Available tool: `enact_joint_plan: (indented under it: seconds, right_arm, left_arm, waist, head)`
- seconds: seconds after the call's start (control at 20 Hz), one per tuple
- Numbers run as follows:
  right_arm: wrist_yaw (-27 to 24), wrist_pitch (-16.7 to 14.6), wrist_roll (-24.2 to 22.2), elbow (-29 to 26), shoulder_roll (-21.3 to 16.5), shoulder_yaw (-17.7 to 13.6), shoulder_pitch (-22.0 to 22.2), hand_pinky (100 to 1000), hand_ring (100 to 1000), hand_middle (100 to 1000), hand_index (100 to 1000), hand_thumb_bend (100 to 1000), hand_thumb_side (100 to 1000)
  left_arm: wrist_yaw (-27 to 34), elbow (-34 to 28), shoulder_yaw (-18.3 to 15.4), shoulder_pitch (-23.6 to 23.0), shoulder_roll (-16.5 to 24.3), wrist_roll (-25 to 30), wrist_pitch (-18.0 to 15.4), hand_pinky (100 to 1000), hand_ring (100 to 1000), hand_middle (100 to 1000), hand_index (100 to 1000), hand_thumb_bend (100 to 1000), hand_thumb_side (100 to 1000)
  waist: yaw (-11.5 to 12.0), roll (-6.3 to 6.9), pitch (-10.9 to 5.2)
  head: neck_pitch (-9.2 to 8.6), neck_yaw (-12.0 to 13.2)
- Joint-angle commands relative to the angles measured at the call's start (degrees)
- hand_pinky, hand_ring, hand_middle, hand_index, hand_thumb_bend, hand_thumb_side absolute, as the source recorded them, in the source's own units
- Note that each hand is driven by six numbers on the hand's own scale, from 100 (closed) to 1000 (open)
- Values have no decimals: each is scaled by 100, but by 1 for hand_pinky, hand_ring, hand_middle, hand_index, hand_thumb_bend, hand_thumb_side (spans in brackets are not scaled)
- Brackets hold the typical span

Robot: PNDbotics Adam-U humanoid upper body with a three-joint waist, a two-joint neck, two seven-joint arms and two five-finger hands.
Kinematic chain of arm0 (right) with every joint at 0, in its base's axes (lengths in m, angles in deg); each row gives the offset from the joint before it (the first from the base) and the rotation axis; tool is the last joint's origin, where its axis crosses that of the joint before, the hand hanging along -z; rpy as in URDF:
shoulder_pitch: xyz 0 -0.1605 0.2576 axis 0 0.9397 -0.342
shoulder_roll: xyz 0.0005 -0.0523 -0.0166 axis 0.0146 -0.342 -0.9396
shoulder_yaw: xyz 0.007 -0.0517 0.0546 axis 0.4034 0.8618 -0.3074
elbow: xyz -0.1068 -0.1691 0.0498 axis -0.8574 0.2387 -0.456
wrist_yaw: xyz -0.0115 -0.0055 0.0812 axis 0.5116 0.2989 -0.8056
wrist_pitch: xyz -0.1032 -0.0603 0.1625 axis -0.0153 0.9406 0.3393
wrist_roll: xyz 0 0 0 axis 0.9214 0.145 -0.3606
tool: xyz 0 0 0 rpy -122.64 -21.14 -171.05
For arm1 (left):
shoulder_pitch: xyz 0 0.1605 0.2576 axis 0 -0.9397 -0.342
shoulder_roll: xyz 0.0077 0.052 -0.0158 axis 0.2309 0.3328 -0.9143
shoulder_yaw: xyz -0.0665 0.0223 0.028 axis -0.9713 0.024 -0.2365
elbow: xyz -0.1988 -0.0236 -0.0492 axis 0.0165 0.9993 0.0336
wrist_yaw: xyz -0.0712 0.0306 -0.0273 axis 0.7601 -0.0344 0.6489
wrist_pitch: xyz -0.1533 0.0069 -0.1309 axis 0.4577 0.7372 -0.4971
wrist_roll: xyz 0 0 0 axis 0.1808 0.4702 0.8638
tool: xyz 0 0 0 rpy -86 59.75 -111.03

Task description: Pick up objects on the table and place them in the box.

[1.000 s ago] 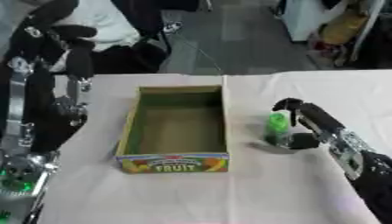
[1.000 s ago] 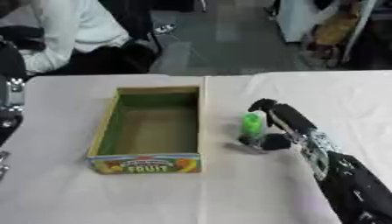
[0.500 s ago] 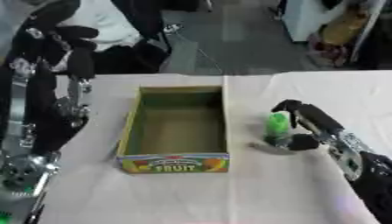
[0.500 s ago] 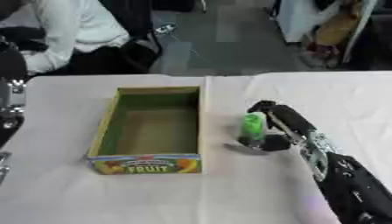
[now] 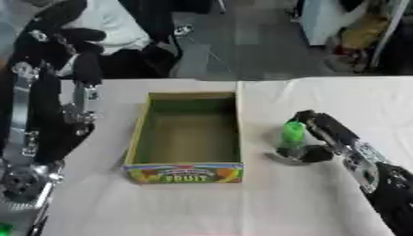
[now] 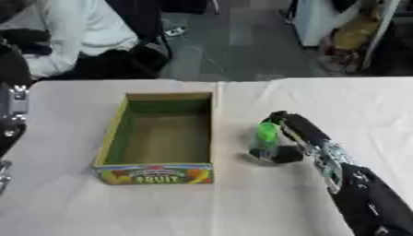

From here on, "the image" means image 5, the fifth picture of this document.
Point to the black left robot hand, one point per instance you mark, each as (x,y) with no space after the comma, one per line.
(54,123)

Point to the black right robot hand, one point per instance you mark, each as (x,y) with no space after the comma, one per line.
(333,129)

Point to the green plastic bottle toy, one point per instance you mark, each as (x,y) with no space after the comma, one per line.
(293,135)

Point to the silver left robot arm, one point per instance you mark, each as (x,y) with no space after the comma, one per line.
(21,184)

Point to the silver and black right robot arm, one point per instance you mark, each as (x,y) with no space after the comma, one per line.
(392,190)

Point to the cardboard box with green inside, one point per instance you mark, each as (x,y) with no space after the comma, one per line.
(188,138)

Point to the yellow bag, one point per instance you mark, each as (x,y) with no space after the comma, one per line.
(363,30)

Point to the white cabinet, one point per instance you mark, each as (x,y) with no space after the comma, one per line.
(322,18)

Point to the white pole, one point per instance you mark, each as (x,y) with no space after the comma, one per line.
(390,30)

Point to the person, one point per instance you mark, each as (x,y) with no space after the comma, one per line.
(118,24)

